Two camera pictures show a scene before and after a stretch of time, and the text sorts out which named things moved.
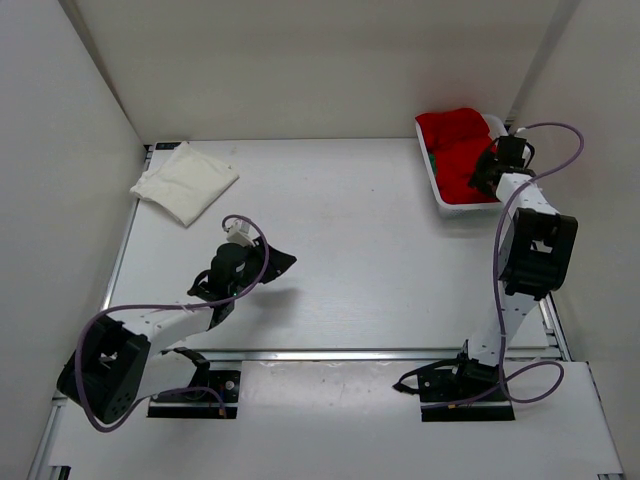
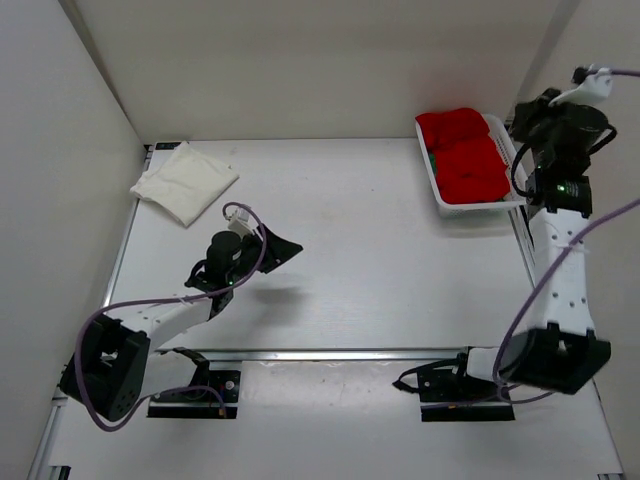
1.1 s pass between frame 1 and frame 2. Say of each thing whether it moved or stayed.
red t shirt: stayed
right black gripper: moved
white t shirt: stayed
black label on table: stayed
